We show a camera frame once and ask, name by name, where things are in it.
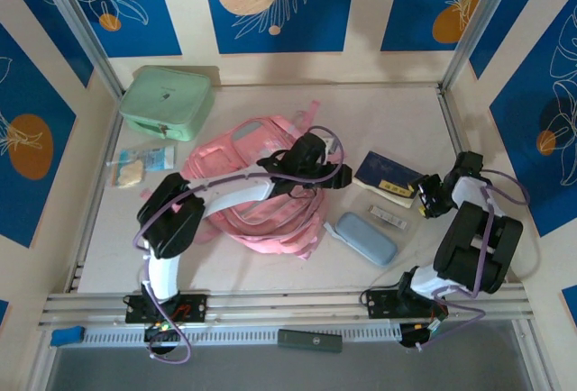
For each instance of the blue book with line drawing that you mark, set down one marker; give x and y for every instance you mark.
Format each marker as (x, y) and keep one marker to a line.
(383, 172)

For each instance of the grey-blue pencil case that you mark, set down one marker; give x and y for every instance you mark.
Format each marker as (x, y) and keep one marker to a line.
(367, 238)

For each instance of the pink backpack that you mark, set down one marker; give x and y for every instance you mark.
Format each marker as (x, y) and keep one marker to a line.
(266, 224)

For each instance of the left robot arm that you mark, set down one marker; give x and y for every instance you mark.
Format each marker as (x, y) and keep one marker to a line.
(171, 220)

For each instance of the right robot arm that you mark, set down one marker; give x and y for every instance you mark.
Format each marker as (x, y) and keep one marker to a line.
(478, 247)

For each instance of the mint green storage case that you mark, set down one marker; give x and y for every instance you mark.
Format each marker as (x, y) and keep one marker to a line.
(167, 98)

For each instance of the dark green remote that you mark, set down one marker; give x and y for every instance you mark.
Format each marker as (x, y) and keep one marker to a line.
(311, 340)

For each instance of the clear plastic supply bag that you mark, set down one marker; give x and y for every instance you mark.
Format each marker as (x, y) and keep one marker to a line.
(133, 168)

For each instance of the blue tape piece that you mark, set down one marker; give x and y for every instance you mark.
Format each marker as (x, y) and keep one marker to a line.
(67, 336)

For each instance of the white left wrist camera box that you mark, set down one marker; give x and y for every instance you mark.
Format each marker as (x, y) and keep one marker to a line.
(332, 145)

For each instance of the aluminium table side rail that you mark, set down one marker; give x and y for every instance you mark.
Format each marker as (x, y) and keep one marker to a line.
(447, 102)
(97, 186)

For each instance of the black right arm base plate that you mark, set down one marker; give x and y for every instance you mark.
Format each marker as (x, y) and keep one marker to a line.
(378, 305)

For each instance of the aluminium frame rail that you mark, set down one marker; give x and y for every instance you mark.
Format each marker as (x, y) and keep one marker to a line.
(288, 303)

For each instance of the aluminium corner post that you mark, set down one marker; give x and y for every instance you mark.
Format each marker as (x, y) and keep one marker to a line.
(482, 21)
(76, 21)

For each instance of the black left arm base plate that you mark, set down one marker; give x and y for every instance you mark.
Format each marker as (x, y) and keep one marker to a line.
(198, 307)

